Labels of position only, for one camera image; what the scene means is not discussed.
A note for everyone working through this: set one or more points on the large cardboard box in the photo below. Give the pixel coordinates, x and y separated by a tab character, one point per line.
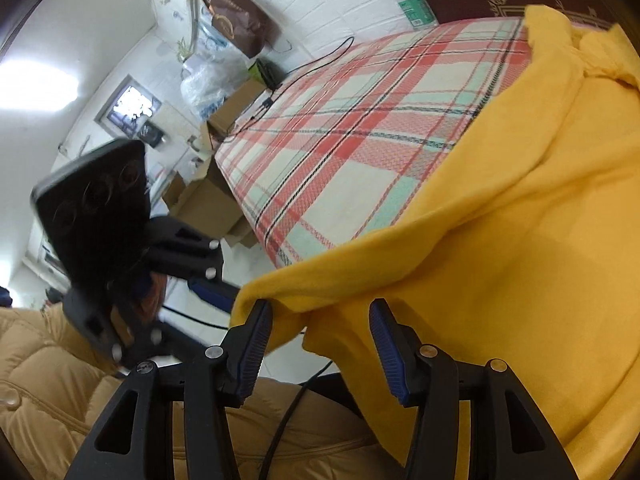
207	205

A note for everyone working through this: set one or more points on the tan puffer jacket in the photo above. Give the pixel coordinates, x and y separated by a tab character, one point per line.
300	440

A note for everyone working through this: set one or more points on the open cardboard box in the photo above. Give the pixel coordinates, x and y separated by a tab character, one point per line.
235	110

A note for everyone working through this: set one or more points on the brown fabric bag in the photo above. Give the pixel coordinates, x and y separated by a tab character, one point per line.
240	17

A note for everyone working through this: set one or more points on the yellow sweatshirt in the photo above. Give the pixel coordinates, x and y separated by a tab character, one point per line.
500	235

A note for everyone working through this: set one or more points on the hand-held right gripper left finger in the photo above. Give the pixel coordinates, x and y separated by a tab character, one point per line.
249	357

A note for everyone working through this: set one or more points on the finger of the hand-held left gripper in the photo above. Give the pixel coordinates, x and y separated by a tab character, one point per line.
150	340
215	294

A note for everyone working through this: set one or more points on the clear water bottle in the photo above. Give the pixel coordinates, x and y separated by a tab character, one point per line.
412	5

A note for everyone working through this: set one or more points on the wall window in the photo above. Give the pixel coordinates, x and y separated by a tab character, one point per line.
129	105

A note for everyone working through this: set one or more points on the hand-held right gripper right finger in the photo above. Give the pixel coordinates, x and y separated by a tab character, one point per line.
391	357

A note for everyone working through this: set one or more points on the flat cardboard box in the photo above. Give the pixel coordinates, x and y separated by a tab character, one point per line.
240	235

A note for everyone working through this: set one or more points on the black power adapter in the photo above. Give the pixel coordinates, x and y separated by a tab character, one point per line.
267	74

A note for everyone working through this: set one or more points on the plaid bed blanket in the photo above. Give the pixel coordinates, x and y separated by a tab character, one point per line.
350	140

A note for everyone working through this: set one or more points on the clear plastic bags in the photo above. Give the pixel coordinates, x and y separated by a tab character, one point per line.
212	77

